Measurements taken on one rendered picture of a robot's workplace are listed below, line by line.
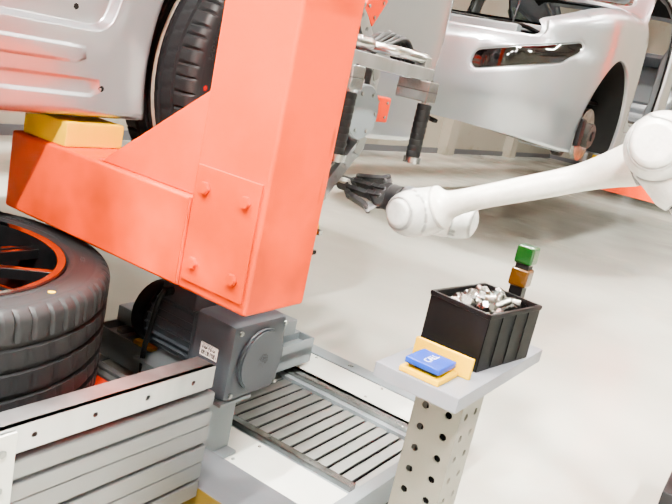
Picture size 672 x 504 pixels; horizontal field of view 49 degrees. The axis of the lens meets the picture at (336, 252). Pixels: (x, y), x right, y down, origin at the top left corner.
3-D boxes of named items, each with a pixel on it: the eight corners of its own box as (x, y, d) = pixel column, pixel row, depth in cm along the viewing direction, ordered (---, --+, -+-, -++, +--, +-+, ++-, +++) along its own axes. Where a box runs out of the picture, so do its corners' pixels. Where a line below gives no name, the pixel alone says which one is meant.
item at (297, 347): (221, 321, 238) (226, 293, 236) (309, 364, 220) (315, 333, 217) (92, 352, 197) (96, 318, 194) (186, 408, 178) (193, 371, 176)
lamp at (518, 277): (513, 281, 163) (518, 264, 162) (530, 287, 161) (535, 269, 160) (506, 283, 159) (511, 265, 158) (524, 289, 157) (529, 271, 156)
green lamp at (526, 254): (519, 259, 162) (524, 242, 161) (536, 265, 159) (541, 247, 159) (512, 261, 158) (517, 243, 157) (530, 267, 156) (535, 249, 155)
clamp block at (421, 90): (404, 97, 187) (408, 75, 186) (435, 104, 182) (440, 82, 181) (394, 95, 183) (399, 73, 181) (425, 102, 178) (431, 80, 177)
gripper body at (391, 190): (396, 222, 194) (367, 212, 199) (412, 199, 198) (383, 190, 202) (391, 203, 188) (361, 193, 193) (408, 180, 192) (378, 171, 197)
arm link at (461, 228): (435, 187, 193) (412, 185, 182) (489, 203, 185) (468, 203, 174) (425, 227, 195) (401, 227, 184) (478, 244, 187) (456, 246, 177)
